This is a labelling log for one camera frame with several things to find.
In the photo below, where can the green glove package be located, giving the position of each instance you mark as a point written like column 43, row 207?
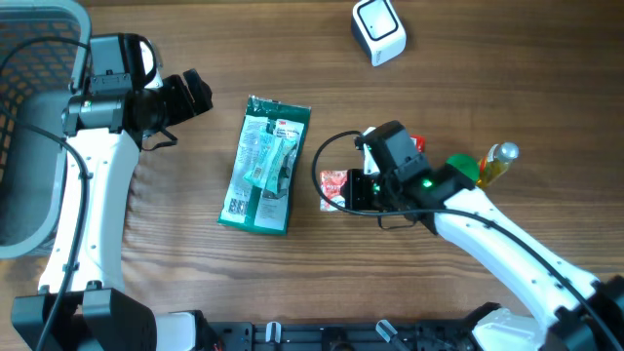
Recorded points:
column 250, row 208

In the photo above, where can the red sachet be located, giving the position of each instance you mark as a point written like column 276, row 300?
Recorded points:
column 419, row 143

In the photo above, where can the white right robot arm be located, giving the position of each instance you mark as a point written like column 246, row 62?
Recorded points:
column 570, row 308

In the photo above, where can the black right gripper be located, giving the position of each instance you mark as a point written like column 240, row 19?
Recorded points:
column 356, row 195

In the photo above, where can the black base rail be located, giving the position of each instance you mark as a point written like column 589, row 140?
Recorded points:
column 426, row 335

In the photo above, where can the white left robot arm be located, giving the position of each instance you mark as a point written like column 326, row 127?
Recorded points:
column 81, row 303

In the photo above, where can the orange tissue pack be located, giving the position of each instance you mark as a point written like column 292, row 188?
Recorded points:
column 331, row 184

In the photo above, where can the grey plastic basket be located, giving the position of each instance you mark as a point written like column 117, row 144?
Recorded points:
column 43, row 64

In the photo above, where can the white barcode scanner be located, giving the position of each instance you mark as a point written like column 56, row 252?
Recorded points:
column 378, row 29

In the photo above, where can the yellow oil bottle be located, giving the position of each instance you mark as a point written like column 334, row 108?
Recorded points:
column 497, row 162

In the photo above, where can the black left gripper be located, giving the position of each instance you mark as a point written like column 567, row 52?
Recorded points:
column 187, row 107

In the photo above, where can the green lid jar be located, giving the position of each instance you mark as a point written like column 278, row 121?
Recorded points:
column 466, row 165

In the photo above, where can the light green sachet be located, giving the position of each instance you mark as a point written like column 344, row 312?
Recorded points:
column 265, row 172

